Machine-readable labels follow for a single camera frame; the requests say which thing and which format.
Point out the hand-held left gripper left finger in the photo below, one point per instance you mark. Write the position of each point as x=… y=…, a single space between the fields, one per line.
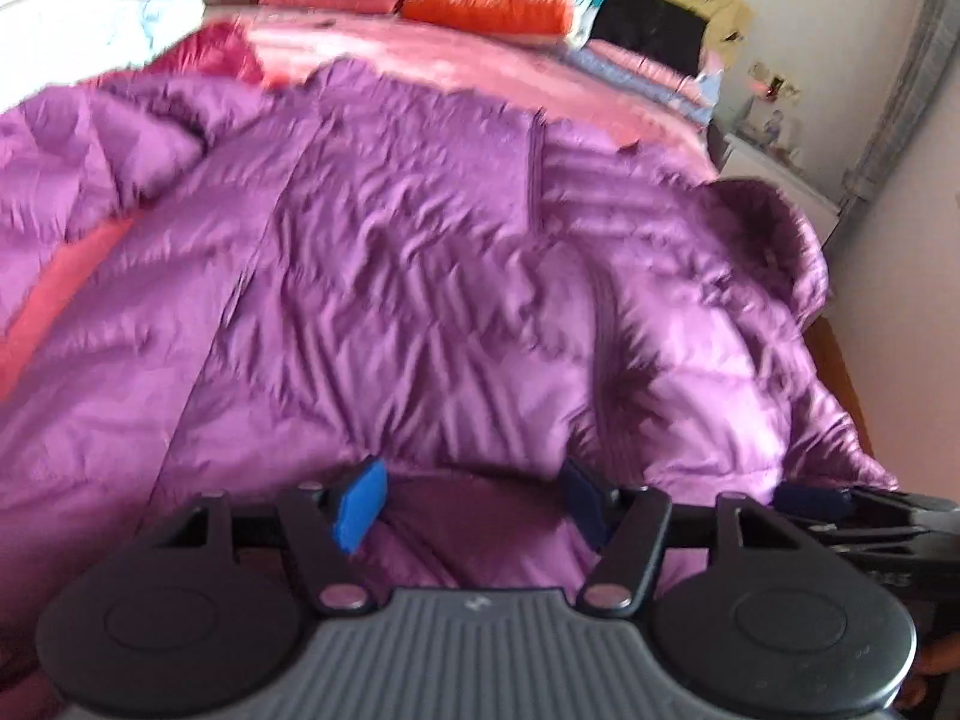
x=361 y=502

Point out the grey-blue folded blanket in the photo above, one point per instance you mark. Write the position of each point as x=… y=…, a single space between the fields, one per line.
x=667 y=101

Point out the white nightstand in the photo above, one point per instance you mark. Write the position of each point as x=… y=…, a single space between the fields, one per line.
x=772 y=180

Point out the purple down jacket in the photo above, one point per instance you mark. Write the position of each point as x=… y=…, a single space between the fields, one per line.
x=412 y=277

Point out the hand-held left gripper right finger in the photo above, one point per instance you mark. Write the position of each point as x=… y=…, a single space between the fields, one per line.
x=585 y=510

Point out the grey curtain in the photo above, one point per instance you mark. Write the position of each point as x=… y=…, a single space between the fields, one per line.
x=915 y=75

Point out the pink folded blanket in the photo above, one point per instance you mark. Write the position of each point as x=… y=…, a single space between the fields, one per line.
x=652 y=67

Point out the light blue down jacket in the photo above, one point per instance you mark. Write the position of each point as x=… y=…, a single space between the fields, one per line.
x=112 y=37

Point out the dark red down jacket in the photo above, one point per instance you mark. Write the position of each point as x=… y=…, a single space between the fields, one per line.
x=225 y=52

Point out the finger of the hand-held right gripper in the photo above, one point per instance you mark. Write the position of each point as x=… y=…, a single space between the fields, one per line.
x=810 y=501

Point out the orange folded quilt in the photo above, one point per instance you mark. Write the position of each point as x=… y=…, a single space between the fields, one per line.
x=487 y=7

